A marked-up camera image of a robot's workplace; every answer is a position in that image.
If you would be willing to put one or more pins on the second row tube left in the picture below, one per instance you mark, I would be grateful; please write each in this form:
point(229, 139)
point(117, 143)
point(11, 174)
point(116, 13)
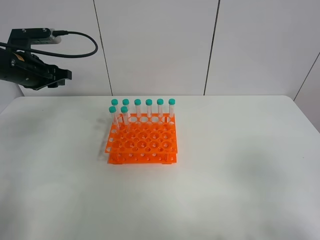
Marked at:
point(114, 114)

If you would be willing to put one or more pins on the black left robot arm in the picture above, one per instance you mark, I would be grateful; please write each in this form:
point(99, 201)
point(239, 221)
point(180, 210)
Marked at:
point(5, 67)

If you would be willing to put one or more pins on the green-capped test tube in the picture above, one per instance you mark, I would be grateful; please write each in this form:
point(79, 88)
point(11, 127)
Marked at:
point(125, 117)

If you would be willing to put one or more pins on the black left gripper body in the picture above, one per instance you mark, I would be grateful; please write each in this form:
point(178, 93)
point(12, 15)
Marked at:
point(23, 67)

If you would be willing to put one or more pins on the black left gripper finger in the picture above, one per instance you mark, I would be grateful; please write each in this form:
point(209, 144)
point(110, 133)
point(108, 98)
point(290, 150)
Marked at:
point(59, 76)

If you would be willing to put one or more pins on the rear row tube far right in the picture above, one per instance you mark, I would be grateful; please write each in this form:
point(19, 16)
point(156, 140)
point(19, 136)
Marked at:
point(171, 103)

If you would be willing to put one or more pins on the orange plastic test tube rack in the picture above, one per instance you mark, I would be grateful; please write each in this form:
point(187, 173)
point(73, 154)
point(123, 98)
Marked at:
point(143, 141)

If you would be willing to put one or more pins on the rear row tube far left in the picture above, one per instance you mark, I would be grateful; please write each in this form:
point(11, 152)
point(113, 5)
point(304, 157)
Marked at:
point(115, 103)

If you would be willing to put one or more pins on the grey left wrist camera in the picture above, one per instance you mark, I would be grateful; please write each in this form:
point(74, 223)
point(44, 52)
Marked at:
point(50, 40)

